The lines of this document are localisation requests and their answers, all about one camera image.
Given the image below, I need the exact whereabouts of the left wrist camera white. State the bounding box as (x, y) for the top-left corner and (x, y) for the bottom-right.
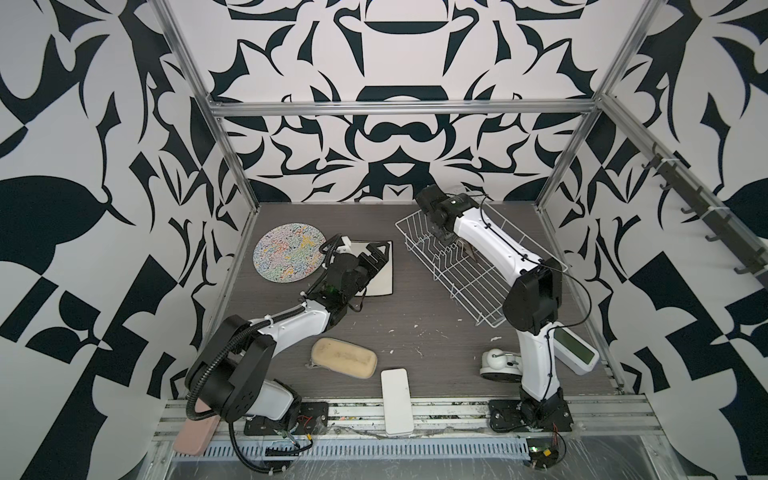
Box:
(333, 235), (352, 254)

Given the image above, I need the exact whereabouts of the white round gadget black base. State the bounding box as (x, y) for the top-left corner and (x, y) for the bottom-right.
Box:
(480, 348), (523, 384)

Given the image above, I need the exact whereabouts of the white scale with display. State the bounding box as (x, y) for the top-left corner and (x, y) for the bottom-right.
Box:
(554, 322), (600, 376)

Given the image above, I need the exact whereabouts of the wall hook rail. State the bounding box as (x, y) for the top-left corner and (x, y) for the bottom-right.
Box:
(641, 142), (768, 277)

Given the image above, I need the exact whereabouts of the white wire dish rack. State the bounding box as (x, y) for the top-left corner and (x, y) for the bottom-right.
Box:
(396, 205), (567, 328)

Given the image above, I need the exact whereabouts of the white rectangular box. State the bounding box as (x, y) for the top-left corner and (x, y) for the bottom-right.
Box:
(380, 368), (414, 436)

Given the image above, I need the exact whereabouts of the white slotted cable duct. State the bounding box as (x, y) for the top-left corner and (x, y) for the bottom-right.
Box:
(203, 436), (532, 462)

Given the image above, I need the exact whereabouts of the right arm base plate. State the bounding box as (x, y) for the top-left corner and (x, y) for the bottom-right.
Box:
(488, 396), (573, 433)

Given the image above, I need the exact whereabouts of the colourful speckled round plate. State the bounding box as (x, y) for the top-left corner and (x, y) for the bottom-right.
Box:
(252, 223), (326, 284)

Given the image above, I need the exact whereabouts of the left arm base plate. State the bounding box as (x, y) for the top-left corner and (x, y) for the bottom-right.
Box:
(244, 402), (329, 436)

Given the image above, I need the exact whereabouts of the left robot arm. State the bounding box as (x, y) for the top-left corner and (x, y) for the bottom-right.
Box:
(184, 234), (391, 458)

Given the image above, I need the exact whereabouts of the beige sponge case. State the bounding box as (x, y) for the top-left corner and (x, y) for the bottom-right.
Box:
(309, 338), (378, 379)

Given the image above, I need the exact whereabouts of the pink eraser block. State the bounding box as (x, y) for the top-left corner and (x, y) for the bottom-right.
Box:
(173, 415), (220, 456)

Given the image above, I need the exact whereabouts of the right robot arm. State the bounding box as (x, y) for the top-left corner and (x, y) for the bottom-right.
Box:
(416, 185), (599, 429)

